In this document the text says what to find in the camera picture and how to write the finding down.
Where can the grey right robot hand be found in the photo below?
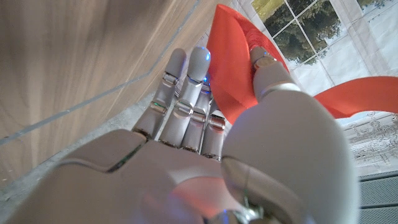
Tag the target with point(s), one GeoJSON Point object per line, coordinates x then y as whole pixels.
{"type": "Point", "coordinates": [155, 180]}

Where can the orange ribbon with roll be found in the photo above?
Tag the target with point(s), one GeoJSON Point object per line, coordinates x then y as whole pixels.
{"type": "Point", "coordinates": [230, 62]}

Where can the printed window backdrop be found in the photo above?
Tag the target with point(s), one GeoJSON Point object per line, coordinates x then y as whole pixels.
{"type": "Point", "coordinates": [357, 31]}

